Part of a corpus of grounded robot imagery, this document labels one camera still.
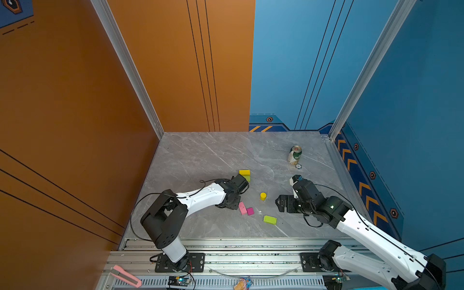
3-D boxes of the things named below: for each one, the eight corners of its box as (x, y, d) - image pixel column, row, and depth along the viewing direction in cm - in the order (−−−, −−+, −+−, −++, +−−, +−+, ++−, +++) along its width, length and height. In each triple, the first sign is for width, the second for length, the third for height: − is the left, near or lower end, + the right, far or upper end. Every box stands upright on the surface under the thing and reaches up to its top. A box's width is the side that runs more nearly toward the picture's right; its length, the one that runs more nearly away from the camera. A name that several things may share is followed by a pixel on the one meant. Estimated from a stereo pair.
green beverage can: (288, 165, 107) (292, 153, 98) (286, 157, 111) (290, 145, 102) (297, 165, 107) (303, 153, 98) (295, 157, 111) (300, 145, 102)
